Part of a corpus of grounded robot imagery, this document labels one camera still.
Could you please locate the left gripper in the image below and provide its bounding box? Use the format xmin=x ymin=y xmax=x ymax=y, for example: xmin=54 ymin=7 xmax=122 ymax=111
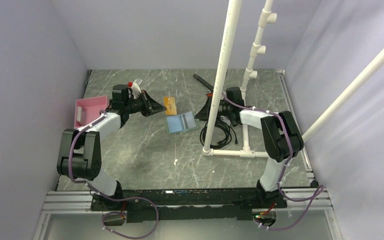
xmin=124 ymin=89 xmax=166 ymax=117

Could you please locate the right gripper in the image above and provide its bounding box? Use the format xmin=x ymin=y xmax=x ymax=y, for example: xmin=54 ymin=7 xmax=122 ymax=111
xmin=194 ymin=96 xmax=232 ymax=123

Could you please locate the white credit card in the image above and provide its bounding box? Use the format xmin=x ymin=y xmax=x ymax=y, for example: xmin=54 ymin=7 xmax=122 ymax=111
xmin=180 ymin=111 xmax=199 ymax=131

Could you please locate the orange credit card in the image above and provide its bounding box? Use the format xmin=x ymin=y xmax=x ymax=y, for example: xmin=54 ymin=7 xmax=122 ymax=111
xmin=163 ymin=96 xmax=178 ymax=116

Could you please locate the green card holder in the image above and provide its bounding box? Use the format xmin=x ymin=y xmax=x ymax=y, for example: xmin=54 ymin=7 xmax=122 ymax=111
xmin=166 ymin=111 xmax=199 ymax=134

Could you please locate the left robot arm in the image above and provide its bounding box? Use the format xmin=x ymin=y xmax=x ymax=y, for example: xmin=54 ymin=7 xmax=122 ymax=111
xmin=56 ymin=84 xmax=167 ymax=210

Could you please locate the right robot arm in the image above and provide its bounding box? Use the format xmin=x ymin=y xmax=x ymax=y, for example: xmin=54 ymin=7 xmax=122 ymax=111
xmin=216 ymin=87 xmax=304 ymax=208

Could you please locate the black foam tube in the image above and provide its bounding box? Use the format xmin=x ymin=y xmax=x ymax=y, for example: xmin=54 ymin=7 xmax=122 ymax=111
xmin=192 ymin=73 xmax=214 ymax=92

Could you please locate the pink plastic bin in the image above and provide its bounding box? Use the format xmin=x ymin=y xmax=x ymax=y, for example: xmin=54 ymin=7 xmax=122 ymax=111
xmin=73 ymin=96 xmax=109 ymax=129

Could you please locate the coiled black cable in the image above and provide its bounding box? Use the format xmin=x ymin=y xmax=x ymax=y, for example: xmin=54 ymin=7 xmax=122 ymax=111
xmin=199 ymin=119 xmax=239 ymax=150

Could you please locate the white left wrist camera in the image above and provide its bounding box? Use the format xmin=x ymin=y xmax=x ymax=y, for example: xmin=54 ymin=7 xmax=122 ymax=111
xmin=127 ymin=78 xmax=143 ymax=96

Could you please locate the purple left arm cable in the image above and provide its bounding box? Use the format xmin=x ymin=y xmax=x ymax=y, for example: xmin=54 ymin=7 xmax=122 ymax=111
xmin=68 ymin=110 xmax=160 ymax=240

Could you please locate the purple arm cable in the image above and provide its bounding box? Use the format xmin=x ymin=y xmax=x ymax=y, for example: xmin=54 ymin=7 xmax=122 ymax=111
xmin=68 ymin=110 xmax=160 ymax=240
xmin=221 ymin=92 xmax=326 ymax=232

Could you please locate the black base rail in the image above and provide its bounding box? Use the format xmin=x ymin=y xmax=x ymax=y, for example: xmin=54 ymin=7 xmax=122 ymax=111
xmin=90 ymin=187 xmax=288 ymax=223

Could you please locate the white PVC pipe frame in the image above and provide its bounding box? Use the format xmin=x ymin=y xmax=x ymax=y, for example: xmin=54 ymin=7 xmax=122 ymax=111
xmin=201 ymin=0 xmax=384 ymax=158

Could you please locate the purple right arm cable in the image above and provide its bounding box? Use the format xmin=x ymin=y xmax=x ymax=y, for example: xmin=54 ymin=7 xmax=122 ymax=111
xmin=221 ymin=92 xmax=326 ymax=232

